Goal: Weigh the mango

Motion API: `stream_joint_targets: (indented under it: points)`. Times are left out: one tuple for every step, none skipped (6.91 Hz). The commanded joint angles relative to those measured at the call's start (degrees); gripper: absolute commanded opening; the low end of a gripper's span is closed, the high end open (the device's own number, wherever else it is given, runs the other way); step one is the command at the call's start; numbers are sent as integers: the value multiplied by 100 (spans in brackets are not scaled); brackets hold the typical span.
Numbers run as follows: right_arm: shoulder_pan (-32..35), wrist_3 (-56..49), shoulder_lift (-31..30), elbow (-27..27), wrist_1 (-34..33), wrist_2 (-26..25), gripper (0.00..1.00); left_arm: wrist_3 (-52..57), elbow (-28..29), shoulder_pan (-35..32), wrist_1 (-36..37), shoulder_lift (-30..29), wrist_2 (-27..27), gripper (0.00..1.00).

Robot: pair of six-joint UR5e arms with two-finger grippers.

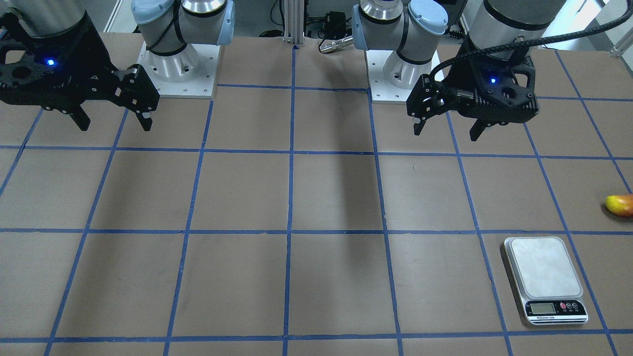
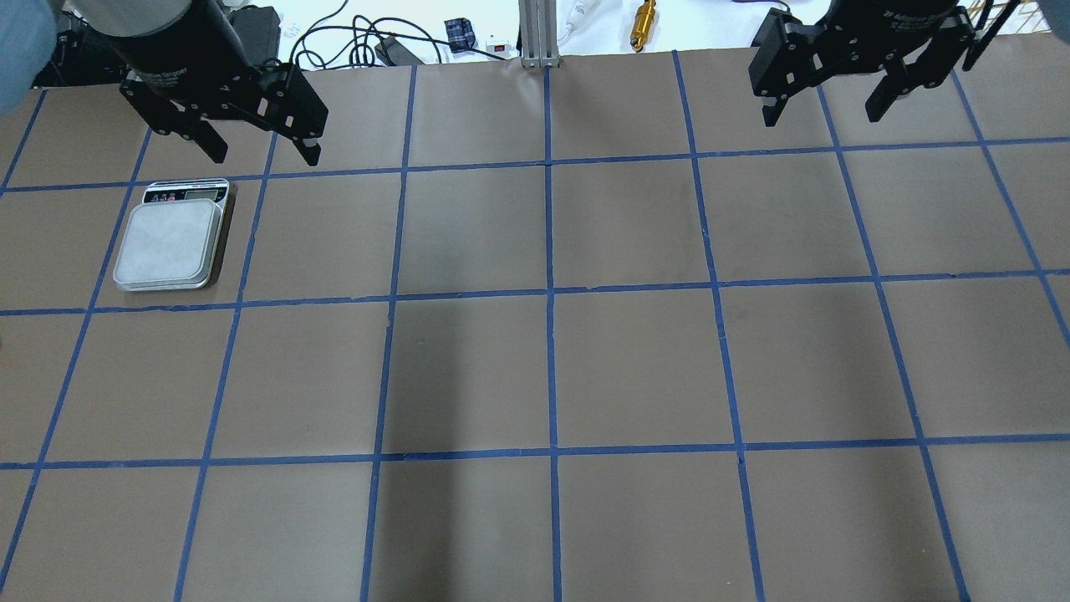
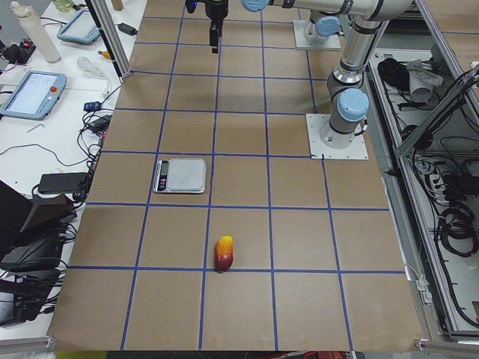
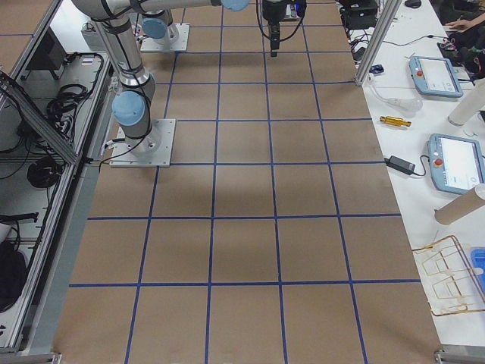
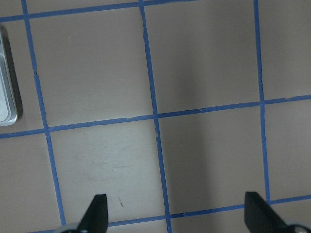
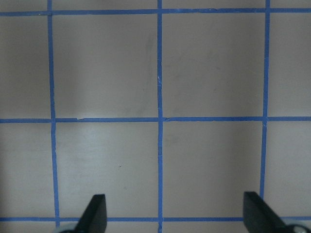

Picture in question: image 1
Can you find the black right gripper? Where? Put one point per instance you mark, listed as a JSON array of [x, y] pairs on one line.
[[93, 54]]

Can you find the metal cylindrical connector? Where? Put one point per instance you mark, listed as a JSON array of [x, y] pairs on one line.
[[336, 45]]

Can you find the silver digital kitchen scale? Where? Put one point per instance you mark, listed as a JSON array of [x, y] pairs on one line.
[[548, 288]]

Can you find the red yellow mango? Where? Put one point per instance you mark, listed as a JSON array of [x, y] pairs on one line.
[[620, 205]]

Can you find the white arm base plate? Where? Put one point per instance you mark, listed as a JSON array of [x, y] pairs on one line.
[[391, 79], [190, 73]]

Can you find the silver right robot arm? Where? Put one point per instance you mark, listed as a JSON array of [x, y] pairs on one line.
[[167, 26]]

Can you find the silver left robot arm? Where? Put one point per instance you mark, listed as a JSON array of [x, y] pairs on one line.
[[413, 30]]

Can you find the aluminium frame post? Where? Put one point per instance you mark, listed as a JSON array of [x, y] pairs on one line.
[[293, 22]]

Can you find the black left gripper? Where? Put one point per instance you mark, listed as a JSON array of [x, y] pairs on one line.
[[453, 75]]

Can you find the black power adapter box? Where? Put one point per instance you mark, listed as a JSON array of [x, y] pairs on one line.
[[334, 21]]

